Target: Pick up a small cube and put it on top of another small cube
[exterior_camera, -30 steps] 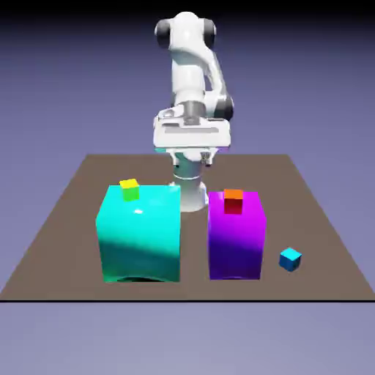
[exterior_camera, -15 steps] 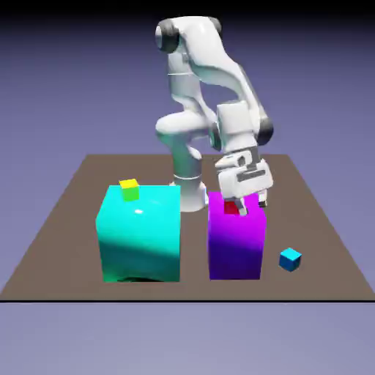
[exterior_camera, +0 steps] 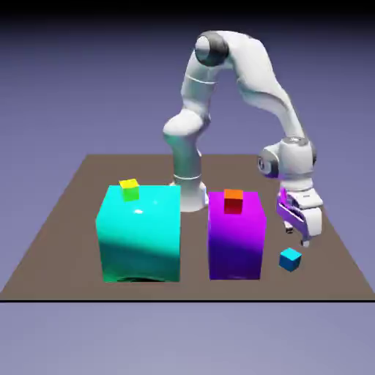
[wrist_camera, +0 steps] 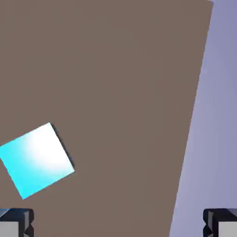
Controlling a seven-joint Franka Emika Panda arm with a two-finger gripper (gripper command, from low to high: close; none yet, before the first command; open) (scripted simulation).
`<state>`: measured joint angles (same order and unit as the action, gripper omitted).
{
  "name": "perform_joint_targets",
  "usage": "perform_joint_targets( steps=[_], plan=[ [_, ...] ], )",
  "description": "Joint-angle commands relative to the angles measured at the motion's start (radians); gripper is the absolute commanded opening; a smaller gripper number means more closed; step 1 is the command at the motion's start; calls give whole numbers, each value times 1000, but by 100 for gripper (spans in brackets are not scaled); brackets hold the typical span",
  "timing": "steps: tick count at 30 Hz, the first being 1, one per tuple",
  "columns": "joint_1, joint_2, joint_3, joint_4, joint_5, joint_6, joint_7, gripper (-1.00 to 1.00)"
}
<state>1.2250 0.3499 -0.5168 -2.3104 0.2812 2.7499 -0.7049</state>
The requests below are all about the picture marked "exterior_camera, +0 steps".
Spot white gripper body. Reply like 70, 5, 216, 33
275, 187, 324, 240

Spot small blue cube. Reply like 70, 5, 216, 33
278, 247, 303, 273

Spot small red cube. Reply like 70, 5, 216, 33
223, 188, 245, 215

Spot small yellow-green cube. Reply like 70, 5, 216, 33
118, 178, 141, 203

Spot large magenta box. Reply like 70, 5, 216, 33
207, 190, 267, 281

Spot large cyan box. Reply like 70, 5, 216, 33
95, 184, 182, 283

